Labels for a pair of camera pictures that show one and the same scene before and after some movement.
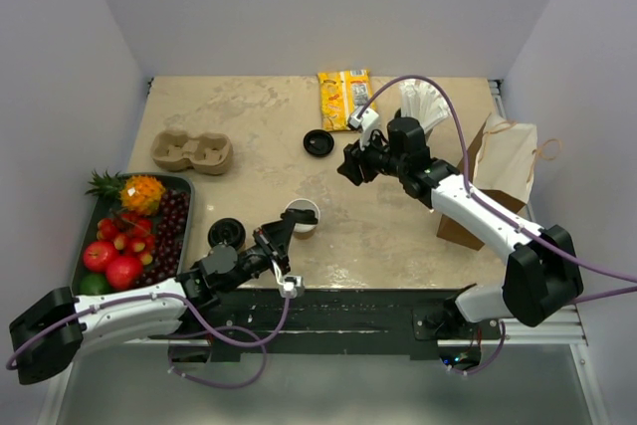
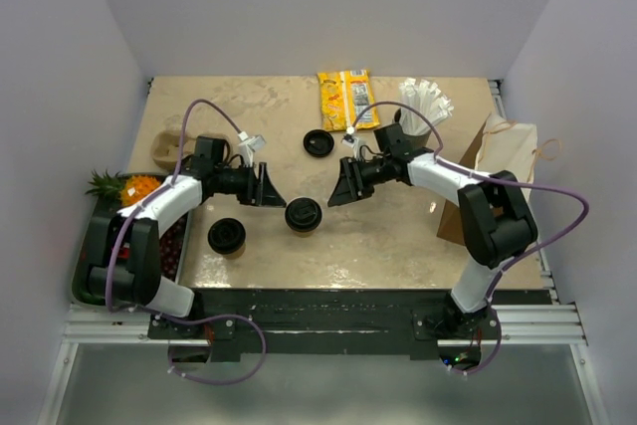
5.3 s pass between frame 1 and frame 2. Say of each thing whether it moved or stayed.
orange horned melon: stayed
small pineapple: stayed
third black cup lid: stayed
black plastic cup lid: stayed
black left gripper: moved
